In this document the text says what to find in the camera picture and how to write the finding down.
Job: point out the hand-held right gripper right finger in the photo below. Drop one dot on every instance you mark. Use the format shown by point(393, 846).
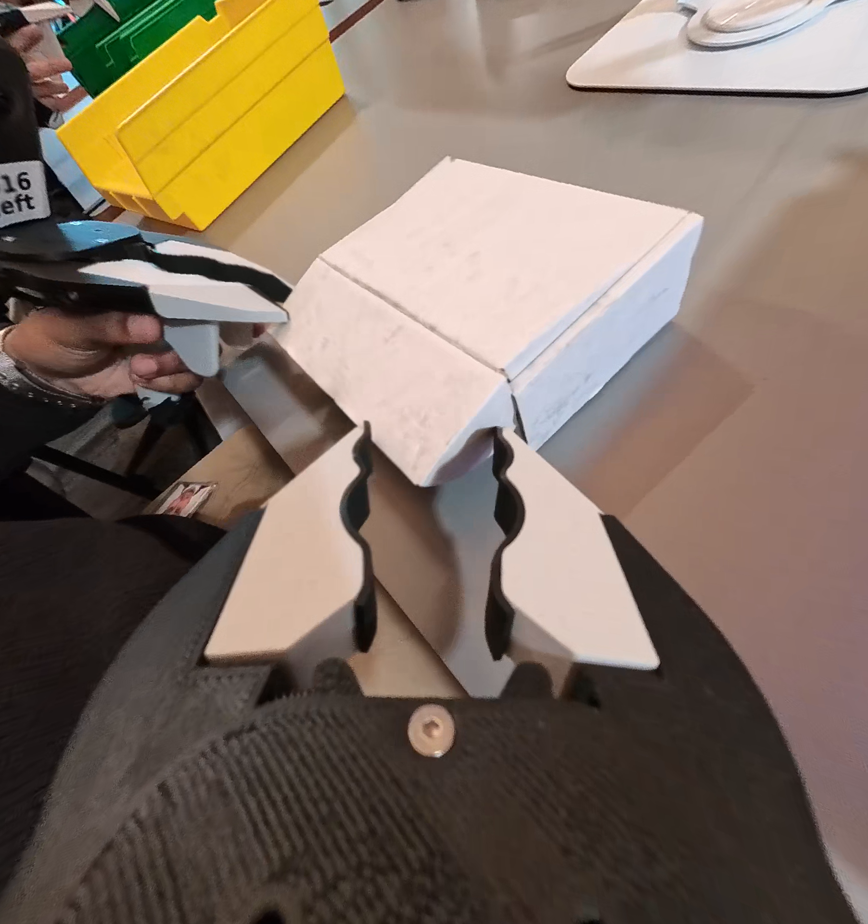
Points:
point(578, 577)

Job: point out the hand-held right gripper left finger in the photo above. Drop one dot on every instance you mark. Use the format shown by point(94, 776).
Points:
point(297, 577)

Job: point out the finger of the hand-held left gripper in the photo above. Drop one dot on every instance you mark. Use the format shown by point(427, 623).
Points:
point(210, 303)
point(116, 273)

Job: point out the person's left forearm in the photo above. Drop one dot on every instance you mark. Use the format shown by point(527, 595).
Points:
point(1, 447)

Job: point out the person's left hand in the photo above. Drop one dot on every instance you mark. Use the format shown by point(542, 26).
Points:
point(73, 350)

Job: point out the silver wristwatch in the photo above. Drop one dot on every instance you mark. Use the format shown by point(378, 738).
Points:
point(15, 375)

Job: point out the printed photo card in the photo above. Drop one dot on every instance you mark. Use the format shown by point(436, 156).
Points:
point(181, 498)

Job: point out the yellow plastic bin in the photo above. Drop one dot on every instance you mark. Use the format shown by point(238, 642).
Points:
point(210, 137)

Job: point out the green plastic bin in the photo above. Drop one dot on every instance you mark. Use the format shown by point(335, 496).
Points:
point(116, 50)

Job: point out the white and wooden document stand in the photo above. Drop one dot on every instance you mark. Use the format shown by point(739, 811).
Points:
point(694, 65)

